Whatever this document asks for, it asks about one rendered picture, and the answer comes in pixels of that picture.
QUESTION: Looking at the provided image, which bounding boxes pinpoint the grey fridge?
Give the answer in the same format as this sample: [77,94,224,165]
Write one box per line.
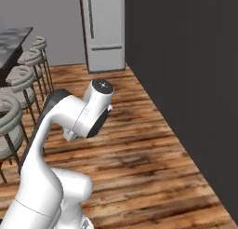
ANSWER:
[78,0,126,74]

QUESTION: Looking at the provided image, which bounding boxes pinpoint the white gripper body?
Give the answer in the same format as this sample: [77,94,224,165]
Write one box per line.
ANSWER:
[62,128,80,143]

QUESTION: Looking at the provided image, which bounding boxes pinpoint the grey cushioned bar stool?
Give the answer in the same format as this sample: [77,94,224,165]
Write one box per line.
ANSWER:
[32,35,56,95]
[17,47,52,99]
[0,94,32,184]
[5,64,45,126]

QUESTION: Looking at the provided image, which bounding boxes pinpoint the dark dining counter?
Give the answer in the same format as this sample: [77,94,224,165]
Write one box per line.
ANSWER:
[0,26,34,88]

